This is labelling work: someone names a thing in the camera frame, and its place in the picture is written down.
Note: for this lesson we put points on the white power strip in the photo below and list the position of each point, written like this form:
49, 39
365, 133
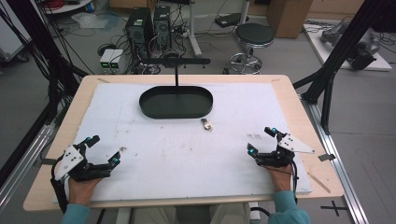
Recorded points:
254, 211

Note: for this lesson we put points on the black flat case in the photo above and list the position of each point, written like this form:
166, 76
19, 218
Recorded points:
230, 19

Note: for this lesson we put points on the white panel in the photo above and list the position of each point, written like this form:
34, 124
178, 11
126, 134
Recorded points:
11, 37

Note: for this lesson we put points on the black metal frame strut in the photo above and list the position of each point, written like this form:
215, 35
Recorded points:
40, 40
339, 53

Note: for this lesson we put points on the large black computer tower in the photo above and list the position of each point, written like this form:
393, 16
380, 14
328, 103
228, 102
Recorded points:
138, 31

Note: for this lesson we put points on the white round table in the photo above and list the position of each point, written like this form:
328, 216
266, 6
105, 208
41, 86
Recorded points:
67, 6

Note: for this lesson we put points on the white power supply box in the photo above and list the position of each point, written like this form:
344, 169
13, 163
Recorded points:
117, 59
106, 59

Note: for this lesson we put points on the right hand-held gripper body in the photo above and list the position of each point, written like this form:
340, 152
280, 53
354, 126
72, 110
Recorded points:
277, 159

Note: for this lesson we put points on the white foam board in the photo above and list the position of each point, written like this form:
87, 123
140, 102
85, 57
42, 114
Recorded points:
186, 155

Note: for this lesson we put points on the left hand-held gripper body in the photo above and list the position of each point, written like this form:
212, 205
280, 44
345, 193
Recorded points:
81, 170

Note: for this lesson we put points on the black round stool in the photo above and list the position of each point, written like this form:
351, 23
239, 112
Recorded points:
253, 35

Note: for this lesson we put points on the white platform board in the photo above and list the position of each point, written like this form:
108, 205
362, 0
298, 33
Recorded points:
334, 56

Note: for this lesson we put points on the white table leg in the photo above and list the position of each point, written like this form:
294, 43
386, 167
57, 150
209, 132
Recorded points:
193, 28

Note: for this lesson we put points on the grey robot device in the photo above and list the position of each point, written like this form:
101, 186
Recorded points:
361, 46

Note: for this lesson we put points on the person's right hand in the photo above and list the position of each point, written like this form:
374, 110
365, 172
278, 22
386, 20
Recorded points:
281, 179

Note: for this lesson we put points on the small black computer tower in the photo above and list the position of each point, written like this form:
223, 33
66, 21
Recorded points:
162, 26

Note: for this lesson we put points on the person's left hand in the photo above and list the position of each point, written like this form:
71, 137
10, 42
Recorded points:
80, 191

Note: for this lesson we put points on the grey tape piece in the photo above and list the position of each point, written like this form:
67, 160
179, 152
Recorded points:
327, 157

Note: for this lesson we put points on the brown cardboard box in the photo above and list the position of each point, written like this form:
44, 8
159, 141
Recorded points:
289, 17

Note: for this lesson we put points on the black oval tray stand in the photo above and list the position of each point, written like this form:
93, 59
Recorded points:
176, 104

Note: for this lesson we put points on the small metal key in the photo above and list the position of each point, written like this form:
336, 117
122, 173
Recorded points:
206, 124

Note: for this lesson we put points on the aluminium rail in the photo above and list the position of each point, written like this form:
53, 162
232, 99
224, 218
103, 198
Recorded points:
339, 168
21, 168

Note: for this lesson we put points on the clear plastic bag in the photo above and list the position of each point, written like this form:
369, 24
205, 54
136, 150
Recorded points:
90, 20

